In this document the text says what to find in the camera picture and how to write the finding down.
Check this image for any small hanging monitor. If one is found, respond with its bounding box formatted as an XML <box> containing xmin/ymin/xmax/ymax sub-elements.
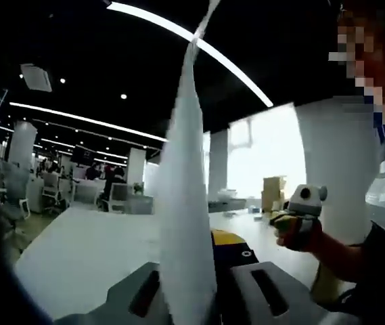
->
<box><xmin>70</xmin><ymin>145</ymin><xmax>95</xmax><ymax>164</ymax></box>

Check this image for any group of white office chairs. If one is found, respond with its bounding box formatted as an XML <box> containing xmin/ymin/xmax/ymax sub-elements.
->
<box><xmin>0</xmin><ymin>160</ymin><xmax>131</xmax><ymax>221</ymax></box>

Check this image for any brown cardboard box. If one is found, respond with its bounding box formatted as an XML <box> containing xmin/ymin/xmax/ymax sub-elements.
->
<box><xmin>261</xmin><ymin>175</ymin><xmax>288</xmax><ymax>213</ymax></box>

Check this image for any white whiteboard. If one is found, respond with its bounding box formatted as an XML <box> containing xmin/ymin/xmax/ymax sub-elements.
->
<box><xmin>143</xmin><ymin>161</ymin><xmax>162</xmax><ymax>197</ymax></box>

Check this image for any curved ceiling light strip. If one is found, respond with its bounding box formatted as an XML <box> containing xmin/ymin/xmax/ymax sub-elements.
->
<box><xmin>9</xmin><ymin>101</ymin><xmax>168</xmax><ymax>142</ymax></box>

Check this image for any stack of white printing papers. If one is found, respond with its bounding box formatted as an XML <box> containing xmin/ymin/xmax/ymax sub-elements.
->
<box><xmin>158</xmin><ymin>0</ymin><xmax>222</xmax><ymax>325</ymax></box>

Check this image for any bright window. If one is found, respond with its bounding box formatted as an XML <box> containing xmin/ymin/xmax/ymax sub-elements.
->
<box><xmin>227</xmin><ymin>103</ymin><xmax>307</xmax><ymax>200</ymax></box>

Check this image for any straight ceiling light strip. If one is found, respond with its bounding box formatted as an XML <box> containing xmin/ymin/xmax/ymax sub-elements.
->
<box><xmin>106</xmin><ymin>0</ymin><xmax>274</xmax><ymax>108</ymax></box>

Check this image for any grey side desk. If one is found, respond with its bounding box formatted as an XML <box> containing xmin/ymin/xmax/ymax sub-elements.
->
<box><xmin>208</xmin><ymin>198</ymin><xmax>249</xmax><ymax>213</ymax></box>

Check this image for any ceiling air conditioner vent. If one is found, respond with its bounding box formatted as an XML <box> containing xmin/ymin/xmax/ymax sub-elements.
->
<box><xmin>20</xmin><ymin>63</ymin><xmax>53</xmax><ymax>92</ymax></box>

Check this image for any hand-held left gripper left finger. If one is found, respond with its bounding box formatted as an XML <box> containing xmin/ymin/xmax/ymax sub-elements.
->
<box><xmin>53</xmin><ymin>261</ymin><xmax>173</xmax><ymax>325</ymax></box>

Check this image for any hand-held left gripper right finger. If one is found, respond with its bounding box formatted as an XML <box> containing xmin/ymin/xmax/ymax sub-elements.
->
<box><xmin>210</xmin><ymin>229</ymin><xmax>363</xmax><ymax>325</ymax></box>

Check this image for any person's right hand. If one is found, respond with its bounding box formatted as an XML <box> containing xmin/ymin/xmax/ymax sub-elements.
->
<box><xmin>275</xmin><ymin>219</ymin><xmax>325</xmax><ymax>253</ymax></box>

